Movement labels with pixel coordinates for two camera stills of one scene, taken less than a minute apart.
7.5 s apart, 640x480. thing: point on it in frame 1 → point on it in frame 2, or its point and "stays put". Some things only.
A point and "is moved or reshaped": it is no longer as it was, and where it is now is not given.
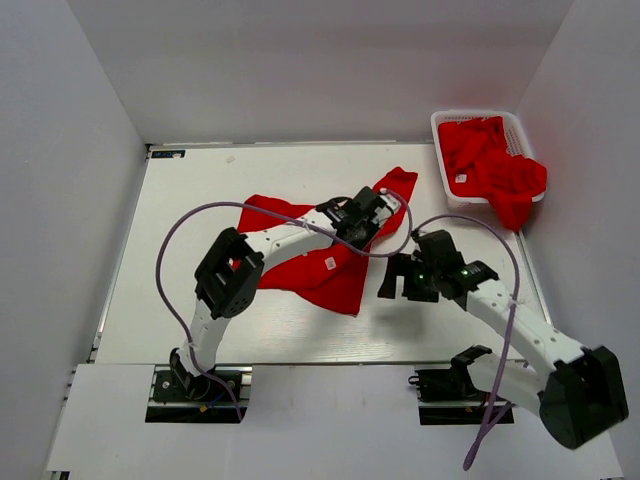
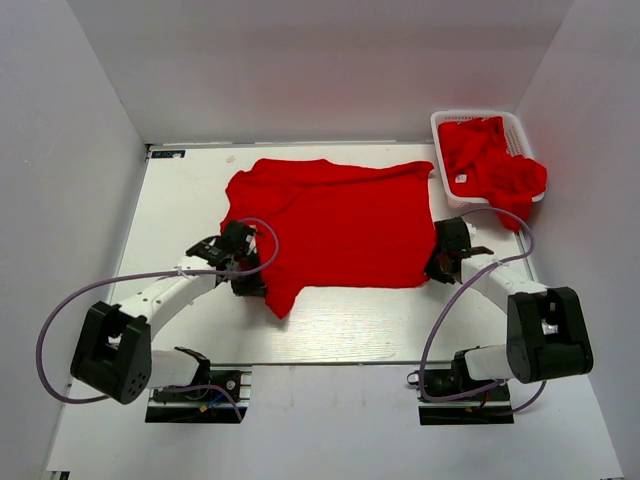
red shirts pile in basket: x=478 y=165 stays put
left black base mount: x=208 y=400 stays put
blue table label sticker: x=168 y=154 stays put
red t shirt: x=331 y=276 is moved or reshaped
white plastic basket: x=515 y=142 stays put
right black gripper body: x=420 y=267 → x=435 y=267
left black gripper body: x=365 y=228 → x=248 y=284
